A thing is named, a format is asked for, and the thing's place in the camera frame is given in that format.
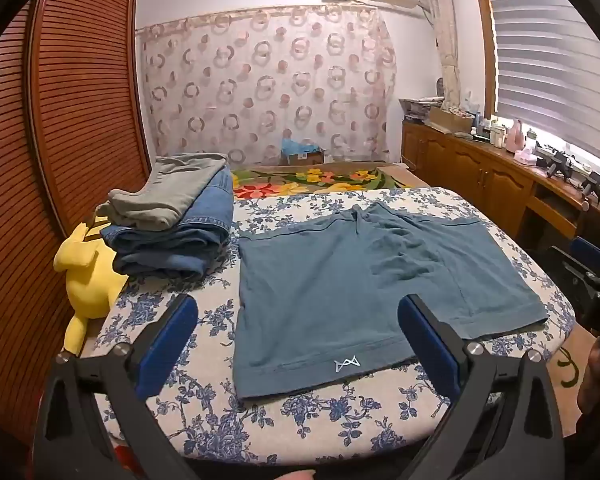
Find blue cloth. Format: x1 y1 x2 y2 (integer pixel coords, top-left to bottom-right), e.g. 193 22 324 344
280 137 323 157

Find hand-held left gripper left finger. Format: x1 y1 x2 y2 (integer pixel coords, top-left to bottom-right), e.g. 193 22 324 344
32 294 201 480

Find wooden cabinet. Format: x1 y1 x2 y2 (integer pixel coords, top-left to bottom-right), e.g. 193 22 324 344
400 117 600 261

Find black device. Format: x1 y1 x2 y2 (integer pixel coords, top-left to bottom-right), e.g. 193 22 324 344
580 171 600 211
545 150 578 181

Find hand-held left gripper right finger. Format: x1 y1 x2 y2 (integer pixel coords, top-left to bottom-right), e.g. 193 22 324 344
396 294 566 480

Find folded blue jeans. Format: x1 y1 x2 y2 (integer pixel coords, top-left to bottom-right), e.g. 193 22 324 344
100 165 236 281

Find folded grey pants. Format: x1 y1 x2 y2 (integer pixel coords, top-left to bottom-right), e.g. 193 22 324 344
95 152 231 231

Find grey window blind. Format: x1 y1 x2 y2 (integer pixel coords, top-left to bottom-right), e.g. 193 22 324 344
480 0 600 181

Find flat cardboard box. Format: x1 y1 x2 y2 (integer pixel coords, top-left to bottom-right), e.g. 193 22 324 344
424 106 476 133

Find ring patterned sheer curtain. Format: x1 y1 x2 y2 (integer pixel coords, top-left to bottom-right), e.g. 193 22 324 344
136 4 398 166

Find wooden louvered wardrobe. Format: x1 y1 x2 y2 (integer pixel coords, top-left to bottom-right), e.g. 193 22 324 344
0 0 153 436

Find teal shorts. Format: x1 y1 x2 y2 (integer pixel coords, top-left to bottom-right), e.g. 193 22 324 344
232 202 550 401

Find beige corner curtain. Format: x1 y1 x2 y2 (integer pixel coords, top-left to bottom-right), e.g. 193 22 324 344
422 0 463 111

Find yellow plush toy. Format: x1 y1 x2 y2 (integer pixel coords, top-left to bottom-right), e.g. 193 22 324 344
54 210 131 356

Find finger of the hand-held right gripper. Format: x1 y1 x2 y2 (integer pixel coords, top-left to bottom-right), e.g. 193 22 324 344
569 236 600 283
550 245 600 293

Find person's right hand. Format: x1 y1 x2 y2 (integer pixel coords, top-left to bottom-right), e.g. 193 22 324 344
576 332 600 428

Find pink bottle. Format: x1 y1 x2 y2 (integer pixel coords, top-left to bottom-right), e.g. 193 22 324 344
505 120 526 153

